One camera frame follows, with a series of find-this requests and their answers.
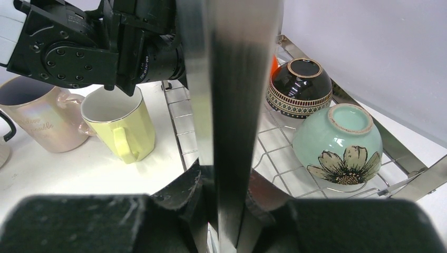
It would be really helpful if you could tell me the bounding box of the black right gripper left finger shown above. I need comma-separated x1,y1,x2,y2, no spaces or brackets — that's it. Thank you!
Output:
1,161,207,252

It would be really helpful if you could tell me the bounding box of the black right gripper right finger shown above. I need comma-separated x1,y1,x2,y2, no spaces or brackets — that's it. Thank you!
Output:
247,172,446,252

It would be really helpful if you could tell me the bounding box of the mint green ceramic bowl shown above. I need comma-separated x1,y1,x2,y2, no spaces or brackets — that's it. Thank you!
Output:
292,103,383,185

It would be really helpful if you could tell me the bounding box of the brown patterned ceramic bowl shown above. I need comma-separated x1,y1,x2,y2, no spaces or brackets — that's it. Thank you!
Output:
266,58,333,119

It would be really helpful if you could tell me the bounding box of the orange plastic bowl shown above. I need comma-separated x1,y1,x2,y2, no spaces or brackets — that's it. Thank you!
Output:
270,56,279,76

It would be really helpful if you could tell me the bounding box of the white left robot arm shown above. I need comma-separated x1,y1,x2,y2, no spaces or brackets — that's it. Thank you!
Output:
1,1,187,96

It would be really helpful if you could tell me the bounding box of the pale yellow ceramic mug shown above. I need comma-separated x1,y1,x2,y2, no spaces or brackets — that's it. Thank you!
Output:
80,87,156,164

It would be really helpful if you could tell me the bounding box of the translucent pink glass mug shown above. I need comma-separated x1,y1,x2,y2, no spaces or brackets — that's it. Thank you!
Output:
1,76,90,153

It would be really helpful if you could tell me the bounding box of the small clear glass cup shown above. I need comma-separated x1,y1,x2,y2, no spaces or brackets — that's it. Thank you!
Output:
1,111,17,168

